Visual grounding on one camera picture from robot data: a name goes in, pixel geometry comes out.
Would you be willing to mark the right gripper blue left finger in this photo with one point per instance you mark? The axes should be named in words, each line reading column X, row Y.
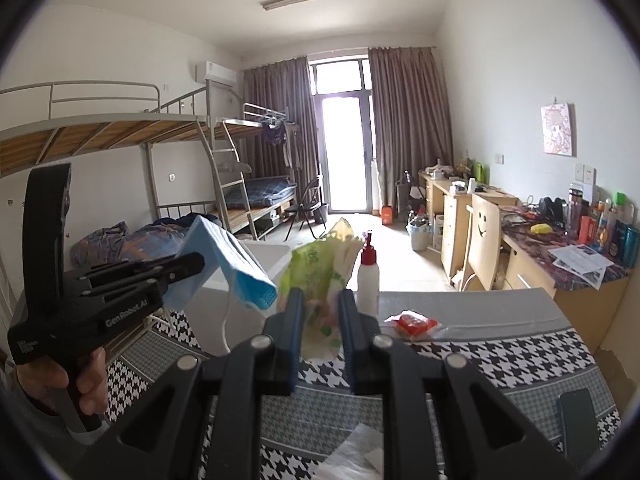
column 286, row 331

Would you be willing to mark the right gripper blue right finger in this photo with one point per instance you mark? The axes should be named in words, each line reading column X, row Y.
column 357, row 330

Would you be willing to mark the green plastic bag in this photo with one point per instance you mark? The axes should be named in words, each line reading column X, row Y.
column 321, row 270

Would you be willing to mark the blue face mask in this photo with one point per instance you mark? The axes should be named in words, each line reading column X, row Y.
column 220, row 250

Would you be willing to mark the white tissue paper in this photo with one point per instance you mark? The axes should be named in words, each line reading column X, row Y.
column 360, row 456

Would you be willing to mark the person left hand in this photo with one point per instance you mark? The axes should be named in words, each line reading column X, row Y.
column 39, row 378

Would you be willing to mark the white pump bottle red cap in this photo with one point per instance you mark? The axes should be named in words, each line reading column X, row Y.
column 368, row 278

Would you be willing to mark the red snack packet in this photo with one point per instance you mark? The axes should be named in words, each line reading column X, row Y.
column 410, row 325

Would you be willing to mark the white foam box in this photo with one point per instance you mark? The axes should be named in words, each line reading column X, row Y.
column 219, row 320

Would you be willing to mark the blue plaid quilt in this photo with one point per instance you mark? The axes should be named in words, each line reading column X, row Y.
column 158, row 239

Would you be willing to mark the black folding chair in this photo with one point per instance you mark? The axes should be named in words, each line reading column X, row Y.
column 306, row 206

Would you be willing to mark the wooden smiley chair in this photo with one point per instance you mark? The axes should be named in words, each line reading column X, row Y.
column 482, row 253

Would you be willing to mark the metal bunk bed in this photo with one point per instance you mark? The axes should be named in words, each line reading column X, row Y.
column 188, row 118

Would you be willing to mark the houndstooth table cloth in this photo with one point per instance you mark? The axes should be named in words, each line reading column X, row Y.
column 478, row 402

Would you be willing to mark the right brown curtain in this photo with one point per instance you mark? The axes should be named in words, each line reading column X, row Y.
column 411, row 115

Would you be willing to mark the brown curtain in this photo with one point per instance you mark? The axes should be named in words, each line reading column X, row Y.
column 289, row 147
column 411, row 115

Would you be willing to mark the white papers on desk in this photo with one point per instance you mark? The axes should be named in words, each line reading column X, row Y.
column 583, row 262

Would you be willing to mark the wooden desk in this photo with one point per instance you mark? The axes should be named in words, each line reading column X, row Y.
column 526, row 260

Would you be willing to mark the left brown curtain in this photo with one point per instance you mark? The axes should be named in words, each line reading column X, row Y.
column 289, row 147

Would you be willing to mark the balcony glass door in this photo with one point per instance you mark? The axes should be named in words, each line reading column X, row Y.
column 341, row 89

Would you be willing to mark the dark green phone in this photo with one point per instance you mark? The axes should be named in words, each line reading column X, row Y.
column 579, row 427

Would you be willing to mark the white air conditioner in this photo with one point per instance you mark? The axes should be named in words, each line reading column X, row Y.
column 210, row 71

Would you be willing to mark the pink anime wall picture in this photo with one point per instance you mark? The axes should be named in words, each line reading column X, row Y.
column 557, row 129

